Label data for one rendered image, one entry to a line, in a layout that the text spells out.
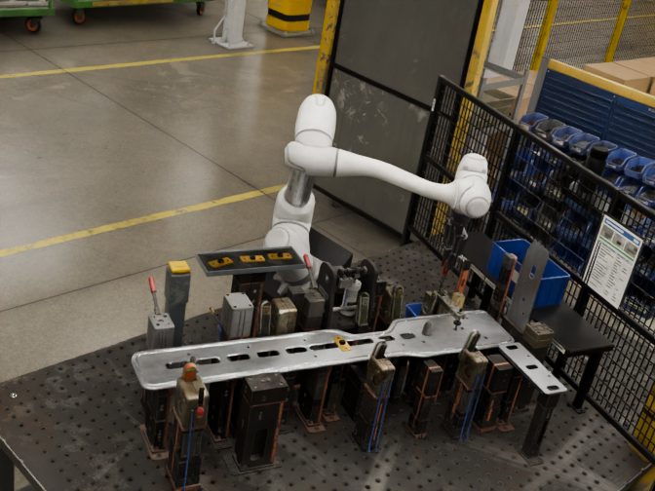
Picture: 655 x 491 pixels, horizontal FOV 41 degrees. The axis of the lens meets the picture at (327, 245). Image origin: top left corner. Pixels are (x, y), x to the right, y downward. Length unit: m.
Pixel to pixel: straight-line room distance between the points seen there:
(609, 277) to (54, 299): 2.93
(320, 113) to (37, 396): 1.37
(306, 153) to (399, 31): 2.61
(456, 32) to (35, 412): 3.29
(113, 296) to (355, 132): 1.97
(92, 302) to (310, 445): 2.21
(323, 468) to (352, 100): 3.37
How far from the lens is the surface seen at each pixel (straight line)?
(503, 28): 7.48
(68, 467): 2.89
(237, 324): 2.94
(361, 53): 5.77
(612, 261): 3.38
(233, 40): 9.93
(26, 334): 4.68
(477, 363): 3.02
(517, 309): 3.37
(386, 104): 5.66
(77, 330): 4.71
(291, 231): 3.49
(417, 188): 2.95
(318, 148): 3.03
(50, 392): 3.17
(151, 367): 2.78
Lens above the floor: 2.65
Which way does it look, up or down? 27 degrees down
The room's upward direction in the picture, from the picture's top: 10 degrees clockwise
